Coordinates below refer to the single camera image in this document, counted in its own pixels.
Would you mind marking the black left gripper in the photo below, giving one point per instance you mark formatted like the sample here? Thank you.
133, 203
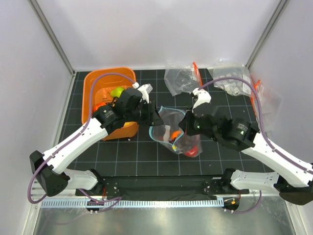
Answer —
152, 117

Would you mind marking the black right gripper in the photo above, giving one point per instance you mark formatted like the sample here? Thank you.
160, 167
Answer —
185, 125

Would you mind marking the purple grape bunch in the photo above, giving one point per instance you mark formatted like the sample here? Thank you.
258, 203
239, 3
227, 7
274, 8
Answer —
184, 144

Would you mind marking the red apple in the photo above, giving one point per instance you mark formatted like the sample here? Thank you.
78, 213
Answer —
193, 152

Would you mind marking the orange fruit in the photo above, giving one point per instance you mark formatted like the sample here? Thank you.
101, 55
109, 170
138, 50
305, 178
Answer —
176, 134

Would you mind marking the clear blue-zip bag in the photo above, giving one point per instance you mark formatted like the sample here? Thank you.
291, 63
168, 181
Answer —
162, 134

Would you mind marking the orange plastic basket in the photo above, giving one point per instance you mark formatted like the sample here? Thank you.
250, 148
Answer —
99, 83

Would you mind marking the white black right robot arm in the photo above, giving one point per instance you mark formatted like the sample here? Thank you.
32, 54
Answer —
291, 177

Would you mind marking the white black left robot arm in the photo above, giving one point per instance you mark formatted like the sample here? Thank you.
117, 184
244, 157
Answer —
51, 167

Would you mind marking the clear bag with white pieces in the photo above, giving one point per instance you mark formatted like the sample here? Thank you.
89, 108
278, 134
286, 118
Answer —
235, 73

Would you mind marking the clear orange-zip bag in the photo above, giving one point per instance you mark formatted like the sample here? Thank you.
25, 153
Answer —
270, 103
182, 79

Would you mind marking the clear orange-zip bag far right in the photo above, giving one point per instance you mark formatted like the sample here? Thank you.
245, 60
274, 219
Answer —
270, 103

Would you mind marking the green pear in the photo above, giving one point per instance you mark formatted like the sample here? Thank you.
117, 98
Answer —
117, 92

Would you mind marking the yellow pear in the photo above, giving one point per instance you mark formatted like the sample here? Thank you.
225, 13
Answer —
131, 123

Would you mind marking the orange pumpkin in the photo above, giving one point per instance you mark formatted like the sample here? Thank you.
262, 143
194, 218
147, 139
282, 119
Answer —
97, 106

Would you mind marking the black grid mat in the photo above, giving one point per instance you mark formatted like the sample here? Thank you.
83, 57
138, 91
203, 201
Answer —
140, 155

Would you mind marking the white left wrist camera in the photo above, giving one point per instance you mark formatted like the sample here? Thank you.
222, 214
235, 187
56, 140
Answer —
144, 89

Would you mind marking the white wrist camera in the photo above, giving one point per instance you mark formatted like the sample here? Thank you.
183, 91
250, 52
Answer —
144, 89
200, 97

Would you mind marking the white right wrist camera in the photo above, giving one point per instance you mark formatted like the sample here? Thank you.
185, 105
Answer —
200, 97

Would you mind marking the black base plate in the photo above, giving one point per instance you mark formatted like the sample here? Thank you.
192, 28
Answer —
166, 185

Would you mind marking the aluminium front rail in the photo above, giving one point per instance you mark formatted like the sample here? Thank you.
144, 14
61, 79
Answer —
270, 182

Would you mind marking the left aluminium frame post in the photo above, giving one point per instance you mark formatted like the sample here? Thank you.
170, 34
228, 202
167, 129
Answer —
49, 31

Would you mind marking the aluminium frame post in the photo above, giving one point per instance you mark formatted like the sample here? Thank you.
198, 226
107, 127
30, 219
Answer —
274, 18
49, 31

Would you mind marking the right aluminium frame post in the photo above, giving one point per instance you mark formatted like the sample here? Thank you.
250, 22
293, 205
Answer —
274, 18

